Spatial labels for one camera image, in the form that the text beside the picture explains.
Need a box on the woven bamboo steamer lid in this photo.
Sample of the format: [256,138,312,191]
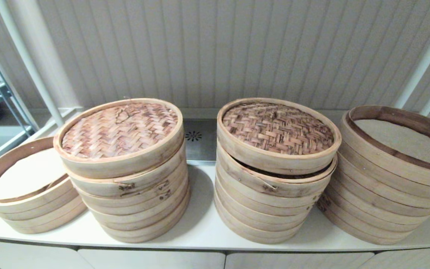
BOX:
[64,142,187,199]
[217,98,343,176]
[218,148,339,199]
[53,98,184,180]

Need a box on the grey metal rack frame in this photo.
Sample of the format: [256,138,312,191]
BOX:
[0,30,38,132]

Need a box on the stainless steel vent panel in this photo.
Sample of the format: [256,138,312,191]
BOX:
[180,119,223,167]

